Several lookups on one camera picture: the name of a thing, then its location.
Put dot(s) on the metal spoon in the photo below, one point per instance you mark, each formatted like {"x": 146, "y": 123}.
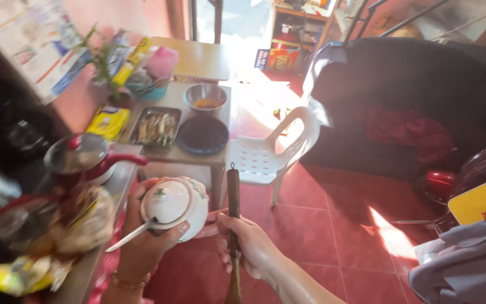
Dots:
{"x": 131, "y": 236}

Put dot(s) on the person's left hand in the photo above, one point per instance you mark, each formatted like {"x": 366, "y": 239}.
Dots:
{"x": 135, "y": 245}

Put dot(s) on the pale blue cloth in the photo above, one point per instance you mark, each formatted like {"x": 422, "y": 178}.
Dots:
{"x": 319, "y": 71}

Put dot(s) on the dark plastic bag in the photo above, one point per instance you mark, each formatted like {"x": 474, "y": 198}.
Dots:
{"x": 485, "y": 164}

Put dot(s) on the grey cloth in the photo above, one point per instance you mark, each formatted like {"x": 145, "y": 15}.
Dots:
{"x": 466, "y": 261}

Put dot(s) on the teal bowl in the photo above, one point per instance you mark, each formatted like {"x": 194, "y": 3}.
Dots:
{"x": 154, "y": 92}

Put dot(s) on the colourful cardboard box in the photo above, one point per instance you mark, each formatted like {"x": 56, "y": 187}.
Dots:
{"x": 279, "y": 60}

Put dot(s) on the yellow board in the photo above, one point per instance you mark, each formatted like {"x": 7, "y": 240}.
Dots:
{"x": 483, "y": 198}

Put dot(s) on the yellow snack packet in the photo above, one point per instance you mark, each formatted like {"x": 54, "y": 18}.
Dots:
{"x": 108, "y": 122}

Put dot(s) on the person's right hand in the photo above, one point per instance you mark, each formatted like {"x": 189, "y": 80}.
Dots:
{"x": 251, "y": 247}

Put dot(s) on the red cloth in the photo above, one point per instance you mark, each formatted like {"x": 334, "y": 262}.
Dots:
{"x": 411, "y": 131}

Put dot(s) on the green potted plant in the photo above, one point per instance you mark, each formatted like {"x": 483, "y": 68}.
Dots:
{"x": 103, "y": 63}

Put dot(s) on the metal tray with food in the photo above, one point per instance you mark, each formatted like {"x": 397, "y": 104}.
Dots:
{"x": 156, "y": 126}

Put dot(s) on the red glossy helmet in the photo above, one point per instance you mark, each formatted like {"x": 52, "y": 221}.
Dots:
{"x": 439, "y": 183}

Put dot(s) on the steel bowl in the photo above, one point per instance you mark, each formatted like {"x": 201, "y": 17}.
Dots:
{"x": 205, "y": 97}

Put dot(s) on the wooden table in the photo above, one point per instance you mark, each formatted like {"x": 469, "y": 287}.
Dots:
{"x": 196, "y": 59}

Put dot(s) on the yellow plastic bag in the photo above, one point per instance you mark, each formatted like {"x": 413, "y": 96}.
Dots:
{"x": 19, "y": 276}

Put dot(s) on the small beige table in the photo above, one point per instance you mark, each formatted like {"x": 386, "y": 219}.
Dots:
{"x": 171, "y": 95}

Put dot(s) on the dark round plate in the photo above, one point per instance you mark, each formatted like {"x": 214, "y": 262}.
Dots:
{"x": 202, "y": 135}

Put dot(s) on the wall poster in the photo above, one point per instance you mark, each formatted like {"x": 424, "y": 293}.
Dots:
{"x": 32, "y": 42}

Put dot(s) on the white plastic chair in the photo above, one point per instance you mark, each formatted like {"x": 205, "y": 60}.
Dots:
{"x": 260, "y": 158}

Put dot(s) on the long yellow packet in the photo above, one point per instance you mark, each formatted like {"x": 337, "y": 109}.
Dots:
{"x": 131, "y": 61}

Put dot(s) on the clear bag of bread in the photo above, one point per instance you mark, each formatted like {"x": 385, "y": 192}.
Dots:
{"x": 87, "y": 219}

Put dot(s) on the steel counter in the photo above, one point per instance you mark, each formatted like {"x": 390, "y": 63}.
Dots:
{"x": 85, "y": 270}

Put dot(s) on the white lidded ceramic pot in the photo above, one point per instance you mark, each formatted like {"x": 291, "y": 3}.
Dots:
{"x": 175, "y": 202}

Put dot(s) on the wooden shelf with items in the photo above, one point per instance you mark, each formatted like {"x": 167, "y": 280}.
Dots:
{"x": 302, "y": 25}

